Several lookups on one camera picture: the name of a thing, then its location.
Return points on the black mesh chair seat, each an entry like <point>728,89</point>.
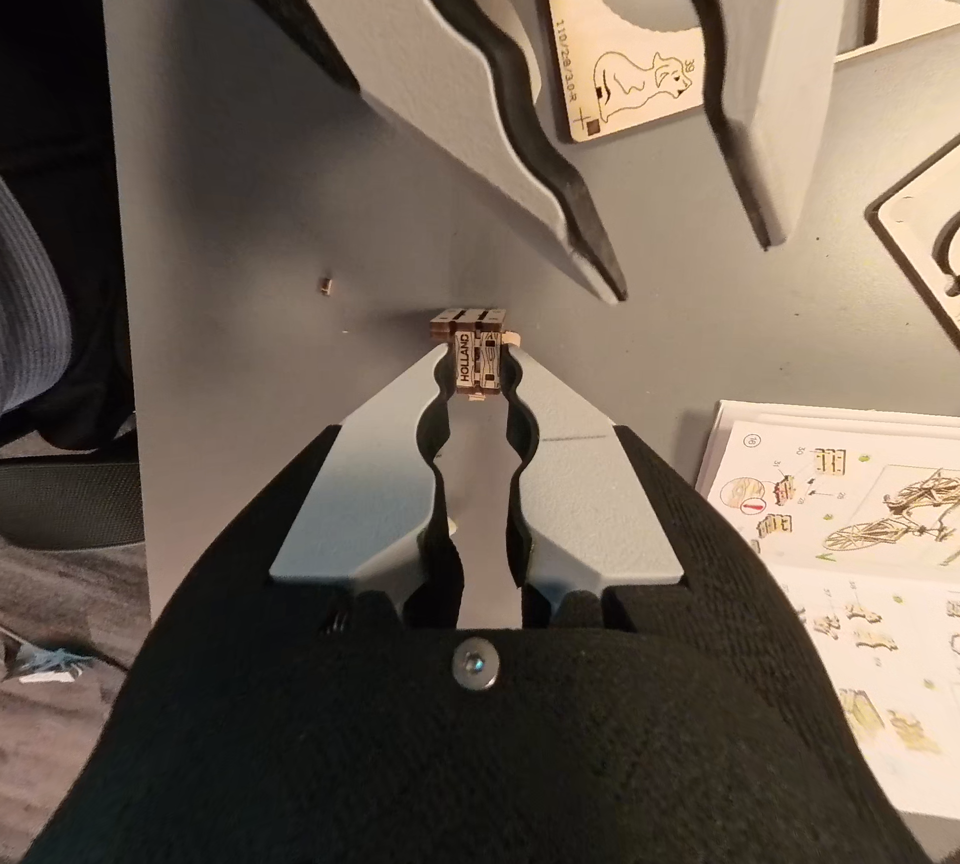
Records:
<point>67,504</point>

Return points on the wooden sheet with ghost drawing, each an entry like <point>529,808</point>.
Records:
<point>637,80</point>

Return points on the grey ribbed clothing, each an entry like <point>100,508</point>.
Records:
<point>30,316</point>

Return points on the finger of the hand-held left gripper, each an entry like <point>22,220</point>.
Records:
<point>772,53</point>
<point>405,53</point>

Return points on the wooden parts sheet with cutouts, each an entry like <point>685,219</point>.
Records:
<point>911,226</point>

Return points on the small wooden model crate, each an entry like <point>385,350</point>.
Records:
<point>476,361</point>

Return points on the open instruction booklet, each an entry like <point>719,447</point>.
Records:
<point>847,579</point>

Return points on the blue paper scrap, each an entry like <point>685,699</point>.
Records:
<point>49,660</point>

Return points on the person's dark clothing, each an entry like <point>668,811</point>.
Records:
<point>52,53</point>

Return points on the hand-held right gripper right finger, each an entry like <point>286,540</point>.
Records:
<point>600,496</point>

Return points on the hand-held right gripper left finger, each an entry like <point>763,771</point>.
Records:
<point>360,496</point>

